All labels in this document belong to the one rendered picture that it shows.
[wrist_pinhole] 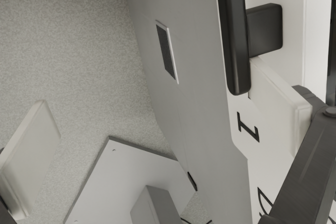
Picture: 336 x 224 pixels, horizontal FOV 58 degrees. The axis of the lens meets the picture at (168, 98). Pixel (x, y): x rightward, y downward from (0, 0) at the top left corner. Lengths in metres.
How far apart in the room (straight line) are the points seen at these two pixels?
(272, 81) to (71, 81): 1.01
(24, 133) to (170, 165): 1.19
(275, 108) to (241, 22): 0.05
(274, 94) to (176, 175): 1.24
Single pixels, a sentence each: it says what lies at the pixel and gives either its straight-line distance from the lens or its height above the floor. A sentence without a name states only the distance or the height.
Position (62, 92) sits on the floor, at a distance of 1.15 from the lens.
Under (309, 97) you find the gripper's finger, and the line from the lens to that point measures 0.17.
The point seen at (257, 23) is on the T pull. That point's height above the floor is 0.91.
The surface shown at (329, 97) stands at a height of 0.84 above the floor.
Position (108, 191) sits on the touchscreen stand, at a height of 0.04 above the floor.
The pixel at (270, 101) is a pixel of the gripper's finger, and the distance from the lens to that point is 0.17.
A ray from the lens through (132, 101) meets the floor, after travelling 1.19.
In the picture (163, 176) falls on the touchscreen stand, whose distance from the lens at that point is 1.37.
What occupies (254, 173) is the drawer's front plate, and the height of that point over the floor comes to 0.83.
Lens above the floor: 1.06
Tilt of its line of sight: 61 degrees down
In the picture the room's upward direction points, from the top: 143 degrees clockwise
